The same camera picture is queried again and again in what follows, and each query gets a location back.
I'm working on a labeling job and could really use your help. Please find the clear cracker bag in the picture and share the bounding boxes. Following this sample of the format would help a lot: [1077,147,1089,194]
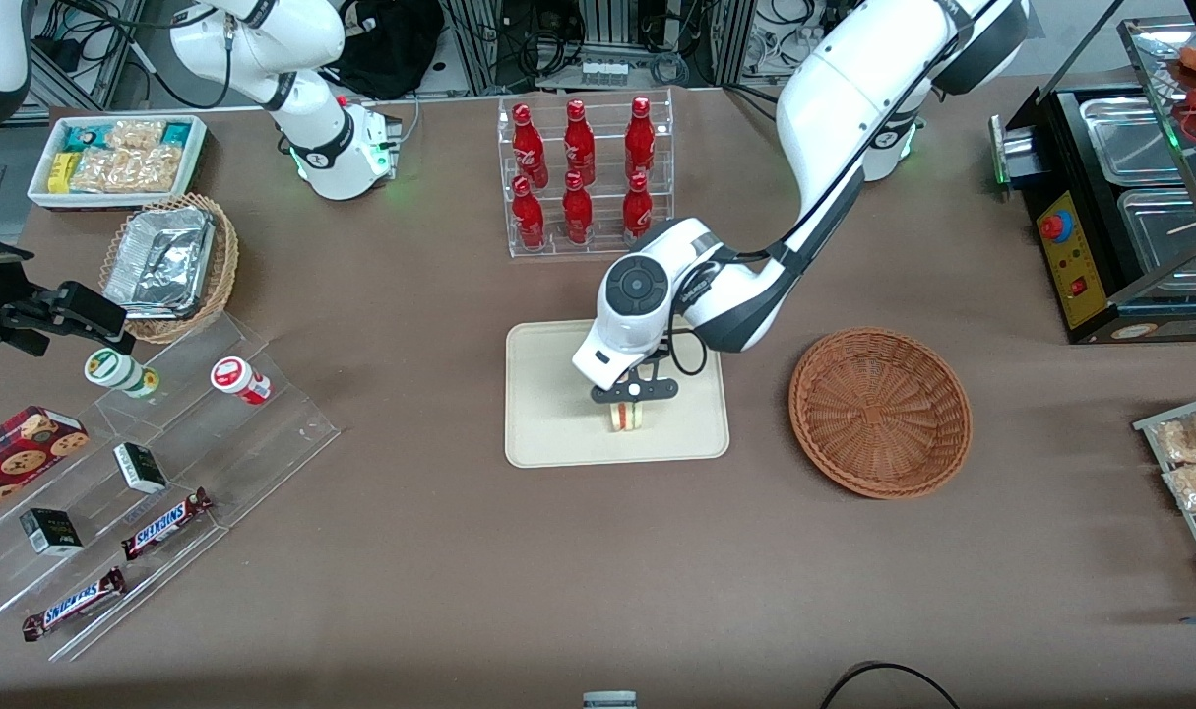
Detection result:
[69,146,185,194]

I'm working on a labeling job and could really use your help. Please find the tray of packaged snacks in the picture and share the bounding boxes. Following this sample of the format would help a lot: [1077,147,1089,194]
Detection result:
[1132,391,1196,604]

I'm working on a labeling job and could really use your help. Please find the steel warmer pan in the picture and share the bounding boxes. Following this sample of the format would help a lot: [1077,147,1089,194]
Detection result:
[1078,96,1194,186]
[1117,187,1196,272]

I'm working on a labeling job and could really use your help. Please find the red lid yogurt bottle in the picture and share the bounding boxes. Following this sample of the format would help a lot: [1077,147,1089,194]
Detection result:
[211,356,273,406]

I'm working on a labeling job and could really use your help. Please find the clear acrylic bottle rack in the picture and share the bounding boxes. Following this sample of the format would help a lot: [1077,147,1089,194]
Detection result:
[497,89,675,260]

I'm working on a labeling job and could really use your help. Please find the black food warmer cabinet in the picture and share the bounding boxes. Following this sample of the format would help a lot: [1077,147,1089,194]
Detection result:
[989,15,1196,346]

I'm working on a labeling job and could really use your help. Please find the snickers chocolate bar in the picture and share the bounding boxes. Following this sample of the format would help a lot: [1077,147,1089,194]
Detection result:
[121,487,215,562]
[22,567,127,643]

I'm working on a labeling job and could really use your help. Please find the red cola bottle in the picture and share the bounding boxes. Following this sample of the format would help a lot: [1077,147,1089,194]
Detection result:
[625,96,657,180]
[562,170,595,245]
[511,175,546,250]
[564,98,597,183]
[512,102,549,188]
[622,172,654,247]

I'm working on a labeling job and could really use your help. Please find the black bag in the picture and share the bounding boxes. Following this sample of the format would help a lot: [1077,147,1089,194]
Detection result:
[327,0,446,99]

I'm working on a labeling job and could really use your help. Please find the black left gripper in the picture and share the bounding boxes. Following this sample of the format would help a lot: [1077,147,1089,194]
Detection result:
[591,378,679,428]

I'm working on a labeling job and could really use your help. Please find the small black carton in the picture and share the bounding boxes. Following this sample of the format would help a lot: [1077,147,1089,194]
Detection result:
[19,508,84,556]
[113,442,168,495]

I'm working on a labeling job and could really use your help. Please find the white rectangular snack bin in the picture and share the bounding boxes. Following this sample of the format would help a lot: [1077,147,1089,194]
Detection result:
[27,114,210,213]

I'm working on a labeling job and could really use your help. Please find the light wicker basket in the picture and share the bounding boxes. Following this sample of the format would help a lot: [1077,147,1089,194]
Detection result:
[98,192,240,345]

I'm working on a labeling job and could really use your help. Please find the aluminium foil container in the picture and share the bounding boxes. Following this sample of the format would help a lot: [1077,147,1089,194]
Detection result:
[102,205,217,321]

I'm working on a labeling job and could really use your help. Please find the clear acrylic step display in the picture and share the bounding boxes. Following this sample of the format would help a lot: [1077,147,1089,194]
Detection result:
[0,313,341,663]

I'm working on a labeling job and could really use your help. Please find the green lid yogurt bottle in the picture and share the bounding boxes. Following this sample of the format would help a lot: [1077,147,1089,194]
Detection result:
[84,348,161,400]

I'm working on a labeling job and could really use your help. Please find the brown wicker basket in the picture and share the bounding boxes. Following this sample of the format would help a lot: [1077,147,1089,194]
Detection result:
[787,326,974,500]

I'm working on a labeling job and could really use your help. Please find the red cookie box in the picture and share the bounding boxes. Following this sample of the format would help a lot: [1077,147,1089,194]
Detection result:
[0,406,91,523]

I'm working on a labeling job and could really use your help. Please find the black floor cable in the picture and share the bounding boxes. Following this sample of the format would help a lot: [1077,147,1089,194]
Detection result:
[819,662,963,709]

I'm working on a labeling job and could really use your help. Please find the beige plastic tray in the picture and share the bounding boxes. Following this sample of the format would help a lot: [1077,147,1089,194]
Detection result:
[504,313,731,469]

